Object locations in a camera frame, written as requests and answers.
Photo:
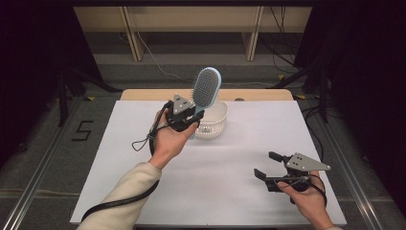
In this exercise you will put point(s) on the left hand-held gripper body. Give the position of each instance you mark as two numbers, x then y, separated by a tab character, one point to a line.
180	105

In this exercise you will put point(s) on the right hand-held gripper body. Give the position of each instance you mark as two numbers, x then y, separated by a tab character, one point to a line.
304	164

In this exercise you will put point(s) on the white plastic basket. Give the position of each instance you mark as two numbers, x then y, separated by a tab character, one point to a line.
217	121

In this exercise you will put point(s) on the light blue hairbrush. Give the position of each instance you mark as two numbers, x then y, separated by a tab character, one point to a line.
206	87

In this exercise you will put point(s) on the person's right hand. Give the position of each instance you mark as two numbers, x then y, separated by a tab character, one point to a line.
309	202

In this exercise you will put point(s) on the person's left hand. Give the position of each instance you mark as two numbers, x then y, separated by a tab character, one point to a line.
169	143

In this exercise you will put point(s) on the white table mat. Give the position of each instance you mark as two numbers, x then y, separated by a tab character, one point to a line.
255	134

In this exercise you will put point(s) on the light wooden table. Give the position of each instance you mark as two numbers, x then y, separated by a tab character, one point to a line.
143	95

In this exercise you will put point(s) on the yellow floor tape piece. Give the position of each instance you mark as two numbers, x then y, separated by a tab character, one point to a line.
281	77
300	96
91	98

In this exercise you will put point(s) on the black metal stand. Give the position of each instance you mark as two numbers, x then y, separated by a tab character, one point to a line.
324	102
62	96

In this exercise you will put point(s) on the dark curtain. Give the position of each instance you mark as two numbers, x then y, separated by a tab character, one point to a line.
376	80
25	64

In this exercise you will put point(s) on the metal floor rail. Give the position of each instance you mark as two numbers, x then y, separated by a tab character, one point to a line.
359	201
32	188

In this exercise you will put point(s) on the beige wooden furniture frame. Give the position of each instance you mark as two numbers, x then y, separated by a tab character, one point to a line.
191	19

